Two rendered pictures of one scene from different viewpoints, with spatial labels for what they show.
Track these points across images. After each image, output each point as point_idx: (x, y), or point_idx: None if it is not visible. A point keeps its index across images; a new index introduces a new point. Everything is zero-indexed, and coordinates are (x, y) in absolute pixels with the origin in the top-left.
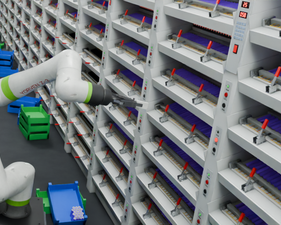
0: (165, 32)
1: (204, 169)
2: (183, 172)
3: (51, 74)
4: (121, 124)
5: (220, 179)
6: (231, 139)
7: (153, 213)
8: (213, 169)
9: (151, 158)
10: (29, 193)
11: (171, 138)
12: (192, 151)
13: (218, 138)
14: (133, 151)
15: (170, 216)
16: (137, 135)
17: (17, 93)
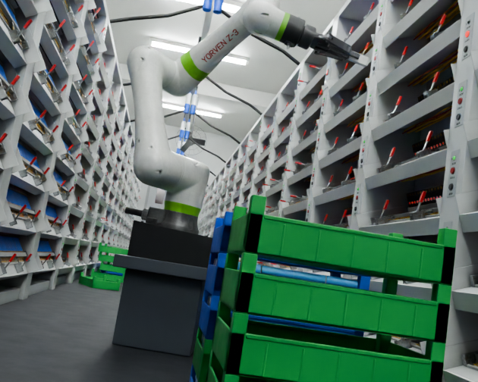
0: (393, 26)
1: (454, 92)
2: (426, 145)
3: (240, 19)
4: (338, 189)
5: None
6: None
7: None
8: (468, 73)
9: (379, 181)
10: (198, 198)
11: (406, 118)
12: (435, 94)
13: (470, 29)
14: (353, 201)
15: (409, 221)
16: (359, 173)
17: (199, 60)
